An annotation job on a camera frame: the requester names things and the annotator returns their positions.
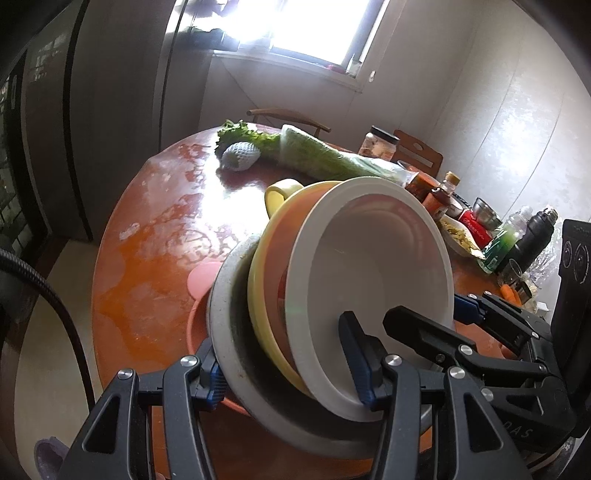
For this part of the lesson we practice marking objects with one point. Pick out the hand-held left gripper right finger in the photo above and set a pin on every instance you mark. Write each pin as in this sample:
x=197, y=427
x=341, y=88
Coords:
x=362, y=369

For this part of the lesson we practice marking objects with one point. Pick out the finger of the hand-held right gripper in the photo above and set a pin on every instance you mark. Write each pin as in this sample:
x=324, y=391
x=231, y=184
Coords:
x=466, y=305
x=415, y=327

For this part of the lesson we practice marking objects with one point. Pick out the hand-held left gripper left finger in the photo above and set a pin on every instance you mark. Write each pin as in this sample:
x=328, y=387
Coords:
x=212, y=374

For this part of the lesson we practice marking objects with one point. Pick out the large stainless steel bowl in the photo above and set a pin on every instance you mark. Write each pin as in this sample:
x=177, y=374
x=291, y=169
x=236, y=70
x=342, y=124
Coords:
x=240, y=360

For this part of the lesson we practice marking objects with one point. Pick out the red instant noodle bowl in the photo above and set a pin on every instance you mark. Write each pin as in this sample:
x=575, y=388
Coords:
x=369, y=258

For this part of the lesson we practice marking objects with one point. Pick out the pink plate with ears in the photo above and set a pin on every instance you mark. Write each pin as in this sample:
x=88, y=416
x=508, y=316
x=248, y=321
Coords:
x=203, y=281

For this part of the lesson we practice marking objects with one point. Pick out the yellow bowl white inside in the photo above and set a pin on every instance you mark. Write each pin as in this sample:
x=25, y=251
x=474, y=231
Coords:
x=265, y=286

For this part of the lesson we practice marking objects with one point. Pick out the orange carrot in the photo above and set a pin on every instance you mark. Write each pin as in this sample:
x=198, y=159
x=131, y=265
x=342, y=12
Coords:
x=508, y=293

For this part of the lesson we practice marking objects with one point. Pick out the clear plastic cup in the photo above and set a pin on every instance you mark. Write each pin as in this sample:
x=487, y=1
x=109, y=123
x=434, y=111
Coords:
x=510, y=272

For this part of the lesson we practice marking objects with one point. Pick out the small steel cup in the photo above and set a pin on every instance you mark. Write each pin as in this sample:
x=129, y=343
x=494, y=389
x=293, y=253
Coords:
x=523, y=291

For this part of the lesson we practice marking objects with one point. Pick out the green drink bottle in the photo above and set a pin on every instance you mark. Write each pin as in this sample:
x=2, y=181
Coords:
x=501, y=244

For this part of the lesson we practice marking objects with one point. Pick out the white dish with food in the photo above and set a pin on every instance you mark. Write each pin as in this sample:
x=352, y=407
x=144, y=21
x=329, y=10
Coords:
x=457, y=235

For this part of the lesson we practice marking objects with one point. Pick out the red tissue pack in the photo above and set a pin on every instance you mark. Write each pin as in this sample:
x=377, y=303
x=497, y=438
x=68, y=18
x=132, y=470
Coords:
x=475, y=228

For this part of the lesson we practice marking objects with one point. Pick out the clear plastic bag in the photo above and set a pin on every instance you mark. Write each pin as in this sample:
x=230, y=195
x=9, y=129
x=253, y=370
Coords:
x=545, y=272

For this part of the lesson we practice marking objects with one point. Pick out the small stainless steel bowl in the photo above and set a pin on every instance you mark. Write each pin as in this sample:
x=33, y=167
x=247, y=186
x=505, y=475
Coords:
x=487, y=214

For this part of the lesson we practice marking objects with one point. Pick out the black thermos flask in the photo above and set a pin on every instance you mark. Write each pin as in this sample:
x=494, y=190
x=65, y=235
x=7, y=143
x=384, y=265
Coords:
x=531, y=235

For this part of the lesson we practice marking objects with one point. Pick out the orange sauce bottle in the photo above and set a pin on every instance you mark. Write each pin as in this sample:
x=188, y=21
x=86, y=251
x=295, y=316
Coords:
x=438, y=198

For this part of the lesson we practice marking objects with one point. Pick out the red sauce jar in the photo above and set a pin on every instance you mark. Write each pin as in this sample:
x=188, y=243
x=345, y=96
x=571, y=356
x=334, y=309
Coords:
x=420, y=184

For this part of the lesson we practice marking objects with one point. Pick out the clear jar black lid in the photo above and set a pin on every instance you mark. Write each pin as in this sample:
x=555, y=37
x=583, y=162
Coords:
x=378, y=145

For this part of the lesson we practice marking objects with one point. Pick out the purple slipper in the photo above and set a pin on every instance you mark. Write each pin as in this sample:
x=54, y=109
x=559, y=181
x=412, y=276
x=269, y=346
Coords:
x=48, y=457

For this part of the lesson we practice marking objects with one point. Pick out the wrapped napa cabbage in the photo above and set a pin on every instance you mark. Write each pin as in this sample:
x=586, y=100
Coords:
x=314, y=152

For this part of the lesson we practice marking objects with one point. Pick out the grey foam-netted fruit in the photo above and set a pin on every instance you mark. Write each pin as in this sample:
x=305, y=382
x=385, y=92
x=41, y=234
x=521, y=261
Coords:
x=240, y=157

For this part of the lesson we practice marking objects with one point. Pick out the leafy green vegetable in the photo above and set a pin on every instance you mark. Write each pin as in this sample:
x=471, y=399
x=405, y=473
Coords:
x=249, y=136

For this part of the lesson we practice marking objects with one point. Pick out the wooden chair curved back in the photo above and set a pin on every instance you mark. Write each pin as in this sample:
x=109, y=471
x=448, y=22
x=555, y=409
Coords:
x=286, y=113

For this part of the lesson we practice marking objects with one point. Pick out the grey refrigerator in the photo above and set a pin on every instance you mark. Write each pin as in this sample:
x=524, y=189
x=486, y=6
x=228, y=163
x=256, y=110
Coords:
x=115, y=115

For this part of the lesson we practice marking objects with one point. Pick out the dark glass cabinet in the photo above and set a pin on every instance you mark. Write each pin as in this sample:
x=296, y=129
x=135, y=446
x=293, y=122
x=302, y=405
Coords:
x=18, y=161

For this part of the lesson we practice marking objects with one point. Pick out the window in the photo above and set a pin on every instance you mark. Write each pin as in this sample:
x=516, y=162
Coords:
x=314, y=27

